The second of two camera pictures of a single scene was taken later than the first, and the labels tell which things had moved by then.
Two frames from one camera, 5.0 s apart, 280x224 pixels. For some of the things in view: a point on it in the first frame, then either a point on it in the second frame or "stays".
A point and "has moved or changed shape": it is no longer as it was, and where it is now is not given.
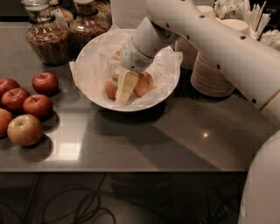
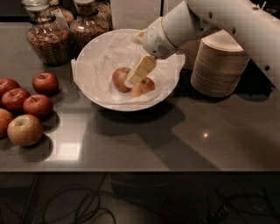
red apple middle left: x=13 y=99 stays
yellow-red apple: x=111 y=86 has moved or changed shape
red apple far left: x=7 y=84 stays
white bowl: x=98 y=59 stays
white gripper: x=132 y=59 -> x=154 y=38
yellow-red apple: x=144 y=83 stays
